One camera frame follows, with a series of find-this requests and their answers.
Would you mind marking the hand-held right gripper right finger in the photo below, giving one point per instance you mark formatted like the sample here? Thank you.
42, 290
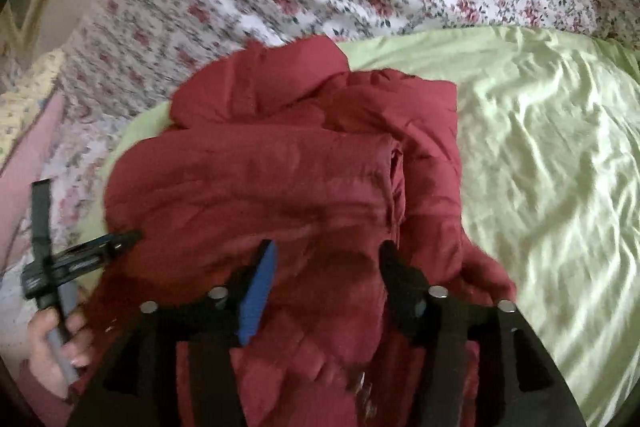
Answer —
400, 289

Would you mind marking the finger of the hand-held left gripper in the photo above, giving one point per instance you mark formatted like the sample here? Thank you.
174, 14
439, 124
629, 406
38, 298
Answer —
107, 249

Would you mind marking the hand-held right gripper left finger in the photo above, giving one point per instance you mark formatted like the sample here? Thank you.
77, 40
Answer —
257, 292

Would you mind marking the red quilted blanket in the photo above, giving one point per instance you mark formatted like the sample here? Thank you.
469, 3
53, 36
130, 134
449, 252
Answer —
280, 167

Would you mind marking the person's left hand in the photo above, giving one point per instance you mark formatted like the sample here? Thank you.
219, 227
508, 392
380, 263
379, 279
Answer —
45, 347

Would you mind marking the large-flower floral pillow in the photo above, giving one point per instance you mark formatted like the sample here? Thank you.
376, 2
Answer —
75, 192

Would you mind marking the pink pillow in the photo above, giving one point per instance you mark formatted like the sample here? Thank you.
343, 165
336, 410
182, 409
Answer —
25, 187

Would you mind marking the yellow floral pillow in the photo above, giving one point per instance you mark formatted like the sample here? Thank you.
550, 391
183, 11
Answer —
27, 102

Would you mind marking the light green bed sheet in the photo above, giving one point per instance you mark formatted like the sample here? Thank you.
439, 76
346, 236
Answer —
550, 157

